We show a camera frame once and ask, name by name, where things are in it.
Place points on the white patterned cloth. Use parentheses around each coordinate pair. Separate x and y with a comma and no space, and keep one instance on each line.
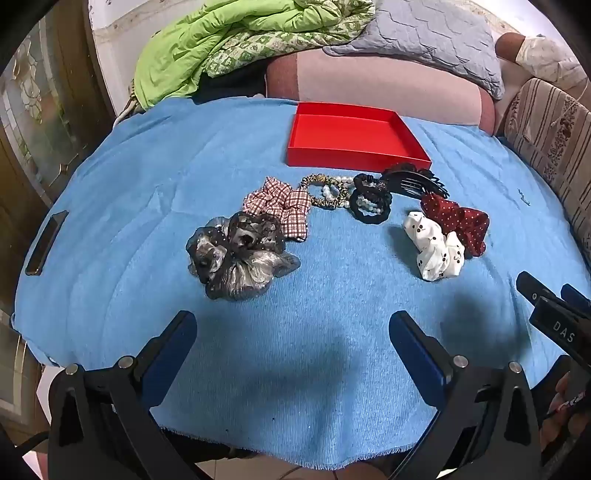
(547,57)

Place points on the black phone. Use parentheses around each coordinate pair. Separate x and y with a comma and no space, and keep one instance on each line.
(46,242)

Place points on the dark red dotted scrunchie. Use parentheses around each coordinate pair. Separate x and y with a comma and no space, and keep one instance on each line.
(457,219)

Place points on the grey quilted pillow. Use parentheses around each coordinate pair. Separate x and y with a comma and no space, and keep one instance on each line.
(429,41)

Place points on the green quilt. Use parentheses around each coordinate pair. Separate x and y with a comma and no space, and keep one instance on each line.
(217,46)

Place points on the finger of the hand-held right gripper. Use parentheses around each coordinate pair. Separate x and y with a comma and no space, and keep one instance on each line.
(577,300)
(558,330)

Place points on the black claw clip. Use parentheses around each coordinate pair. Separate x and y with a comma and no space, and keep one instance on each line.
(415,182)

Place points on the blue blanket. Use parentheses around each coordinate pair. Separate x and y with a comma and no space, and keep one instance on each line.
(286,323)

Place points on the brown cushion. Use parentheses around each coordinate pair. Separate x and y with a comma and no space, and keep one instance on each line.
(508,46)

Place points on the person's right hand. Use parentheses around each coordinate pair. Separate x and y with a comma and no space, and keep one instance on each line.
(561,429)

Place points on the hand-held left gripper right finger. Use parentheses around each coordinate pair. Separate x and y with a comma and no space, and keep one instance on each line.
(415,355)

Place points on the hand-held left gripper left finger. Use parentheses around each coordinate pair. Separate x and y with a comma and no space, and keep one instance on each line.
(173,350)

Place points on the striped floral cushion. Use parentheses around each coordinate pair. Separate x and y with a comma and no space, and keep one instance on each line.
(554,143)

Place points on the wooden glass door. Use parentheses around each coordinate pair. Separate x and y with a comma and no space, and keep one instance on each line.
(41,115)

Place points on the red box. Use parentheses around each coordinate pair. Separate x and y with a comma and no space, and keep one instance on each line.
(355,138)

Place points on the red plaid scrunchie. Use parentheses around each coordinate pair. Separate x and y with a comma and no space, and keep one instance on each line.
(281,203)

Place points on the pink cushion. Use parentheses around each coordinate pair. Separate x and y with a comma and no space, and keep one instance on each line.
(369,83)

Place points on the white dotted scrunchie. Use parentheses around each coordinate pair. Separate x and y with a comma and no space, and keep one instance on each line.
(434,251)

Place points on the grey sheer scrunchie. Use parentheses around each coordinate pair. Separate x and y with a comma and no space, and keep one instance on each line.
(240,258)

